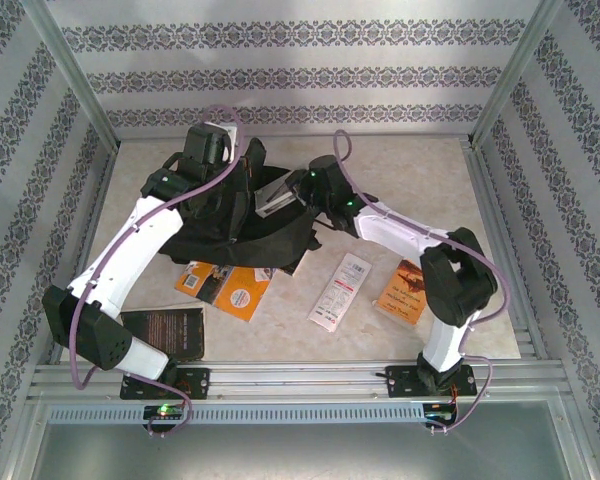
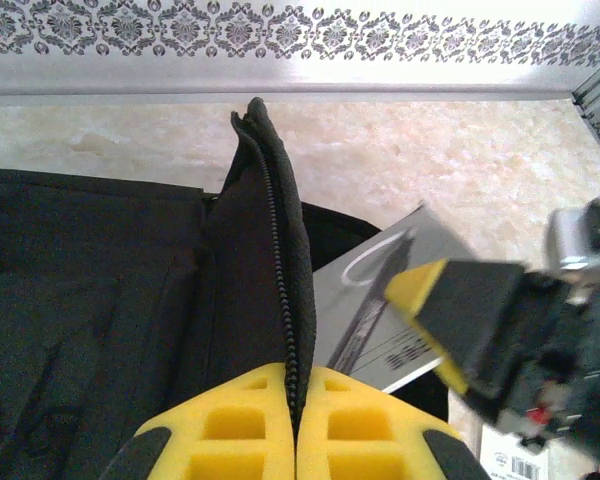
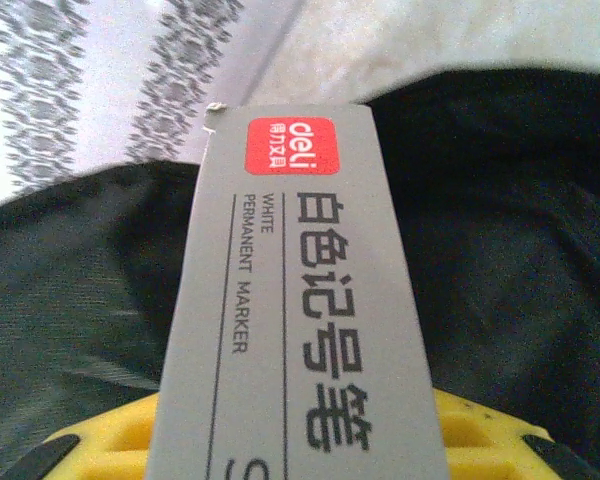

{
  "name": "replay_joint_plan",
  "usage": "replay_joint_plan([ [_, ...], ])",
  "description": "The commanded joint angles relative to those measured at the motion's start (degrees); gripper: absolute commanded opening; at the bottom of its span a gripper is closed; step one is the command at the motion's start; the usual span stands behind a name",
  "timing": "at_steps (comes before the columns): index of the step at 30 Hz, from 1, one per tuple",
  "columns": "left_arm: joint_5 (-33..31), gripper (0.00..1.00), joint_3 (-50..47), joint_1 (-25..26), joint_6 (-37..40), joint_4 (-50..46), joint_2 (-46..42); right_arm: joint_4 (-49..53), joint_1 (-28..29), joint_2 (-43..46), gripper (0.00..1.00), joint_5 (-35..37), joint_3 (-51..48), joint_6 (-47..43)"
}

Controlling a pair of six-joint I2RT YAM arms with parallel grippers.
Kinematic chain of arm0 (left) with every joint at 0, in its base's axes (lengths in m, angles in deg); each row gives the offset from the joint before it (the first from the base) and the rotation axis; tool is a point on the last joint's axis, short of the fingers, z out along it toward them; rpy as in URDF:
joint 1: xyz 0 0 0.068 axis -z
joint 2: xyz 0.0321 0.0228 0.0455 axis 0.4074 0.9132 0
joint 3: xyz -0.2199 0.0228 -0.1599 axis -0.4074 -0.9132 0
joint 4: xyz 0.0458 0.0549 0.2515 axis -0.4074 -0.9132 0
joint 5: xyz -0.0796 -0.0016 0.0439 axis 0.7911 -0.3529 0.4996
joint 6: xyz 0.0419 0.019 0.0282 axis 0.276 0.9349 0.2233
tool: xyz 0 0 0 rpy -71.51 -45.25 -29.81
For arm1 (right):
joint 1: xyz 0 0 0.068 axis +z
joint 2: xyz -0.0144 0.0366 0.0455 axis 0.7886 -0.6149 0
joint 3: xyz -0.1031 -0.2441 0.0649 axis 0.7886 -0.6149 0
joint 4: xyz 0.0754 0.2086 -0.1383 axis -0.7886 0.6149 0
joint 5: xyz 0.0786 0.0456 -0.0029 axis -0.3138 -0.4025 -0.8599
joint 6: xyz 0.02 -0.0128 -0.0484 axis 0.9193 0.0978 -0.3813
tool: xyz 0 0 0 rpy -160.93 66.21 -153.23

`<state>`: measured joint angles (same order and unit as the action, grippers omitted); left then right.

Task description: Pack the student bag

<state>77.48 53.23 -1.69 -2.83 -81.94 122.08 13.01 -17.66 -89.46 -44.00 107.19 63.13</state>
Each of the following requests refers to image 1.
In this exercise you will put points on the black backpack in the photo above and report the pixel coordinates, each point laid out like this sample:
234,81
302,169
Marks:
260,240

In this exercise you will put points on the right controller board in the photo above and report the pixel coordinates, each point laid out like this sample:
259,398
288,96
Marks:
437,412

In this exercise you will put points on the black paperback book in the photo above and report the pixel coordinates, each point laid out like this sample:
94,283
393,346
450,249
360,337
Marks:
170,332

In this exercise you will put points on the aluminium side rail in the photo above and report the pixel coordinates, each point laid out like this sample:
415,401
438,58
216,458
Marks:
93,220
502,240

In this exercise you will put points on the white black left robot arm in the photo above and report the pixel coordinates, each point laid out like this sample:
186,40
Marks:
130,250

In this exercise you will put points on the grey white notebook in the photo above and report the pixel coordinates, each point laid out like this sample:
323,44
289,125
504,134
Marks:
275,197

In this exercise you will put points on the controller board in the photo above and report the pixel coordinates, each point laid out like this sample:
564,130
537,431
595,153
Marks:
437,412
162,411

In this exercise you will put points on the orange book with barcode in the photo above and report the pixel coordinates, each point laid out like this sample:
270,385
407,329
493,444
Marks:
230,295

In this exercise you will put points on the left controller board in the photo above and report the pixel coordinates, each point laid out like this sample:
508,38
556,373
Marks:
162,411

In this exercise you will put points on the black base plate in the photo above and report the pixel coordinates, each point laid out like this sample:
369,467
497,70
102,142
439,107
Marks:
195,382
402,380

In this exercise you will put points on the aluminium frame post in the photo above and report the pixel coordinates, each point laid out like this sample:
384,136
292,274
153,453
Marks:
516,70
71,70

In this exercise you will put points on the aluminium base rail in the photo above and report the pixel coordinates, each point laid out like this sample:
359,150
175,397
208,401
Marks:
300,380

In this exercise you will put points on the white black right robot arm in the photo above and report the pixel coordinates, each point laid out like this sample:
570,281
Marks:
395,227

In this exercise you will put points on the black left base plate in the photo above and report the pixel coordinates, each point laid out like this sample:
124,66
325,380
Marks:
195,382

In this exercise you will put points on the white packet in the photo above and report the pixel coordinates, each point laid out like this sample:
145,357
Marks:
337,292

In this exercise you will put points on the orange paperback book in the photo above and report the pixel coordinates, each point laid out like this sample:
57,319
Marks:
397,295

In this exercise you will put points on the aluminium back rail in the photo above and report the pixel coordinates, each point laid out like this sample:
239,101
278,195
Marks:
380,136

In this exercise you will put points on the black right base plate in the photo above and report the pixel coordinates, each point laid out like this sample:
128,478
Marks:
402,380

